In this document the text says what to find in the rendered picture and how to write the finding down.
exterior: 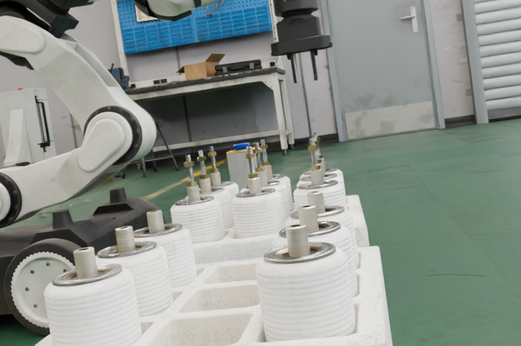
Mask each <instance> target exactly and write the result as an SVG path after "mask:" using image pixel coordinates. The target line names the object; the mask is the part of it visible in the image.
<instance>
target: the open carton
mask: <svg viewBox="0 0 521 346"><path fill-rule="evenodd" d="M225 55H226V54H214V53H211V54H210V55H209V57H208V58H207V59H206V61H205V62H201V63H197V64H189V65H184V66H183V67H181V68H180V69H179V70H178V71H177V72H176V73H185V79H186V81H188V80H194V79H199V78H208V77H214V76H216V70H215V66H216V65H219V62H220V61H221V60H222V58H223V57H224V56H225Z"/></svg>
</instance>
